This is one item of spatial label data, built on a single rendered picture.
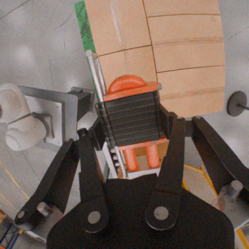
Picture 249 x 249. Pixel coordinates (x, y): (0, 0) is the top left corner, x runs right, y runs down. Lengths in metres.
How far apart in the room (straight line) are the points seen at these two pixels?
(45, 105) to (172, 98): 0.92
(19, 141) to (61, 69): 1.14
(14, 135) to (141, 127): 0.68
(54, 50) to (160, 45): 1.27
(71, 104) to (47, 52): 1.12
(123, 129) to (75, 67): 1.46
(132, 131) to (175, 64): 0.84
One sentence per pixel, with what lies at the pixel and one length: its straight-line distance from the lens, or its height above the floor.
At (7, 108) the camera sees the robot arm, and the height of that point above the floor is 1.03.
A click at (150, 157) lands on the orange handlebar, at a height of 1.28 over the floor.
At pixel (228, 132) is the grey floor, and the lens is 2.32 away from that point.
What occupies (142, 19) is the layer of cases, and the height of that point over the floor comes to 0.54.
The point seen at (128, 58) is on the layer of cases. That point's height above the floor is 0.54.
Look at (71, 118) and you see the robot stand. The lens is 0.83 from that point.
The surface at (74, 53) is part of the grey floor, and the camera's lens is 1.60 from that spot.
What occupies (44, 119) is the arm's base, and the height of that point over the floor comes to 0.81.
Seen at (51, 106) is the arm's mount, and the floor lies 0.78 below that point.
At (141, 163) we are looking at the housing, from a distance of 0.23.
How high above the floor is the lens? 1.44
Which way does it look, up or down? 66 degrees down
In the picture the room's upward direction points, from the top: 176 degrees counter-clockwise
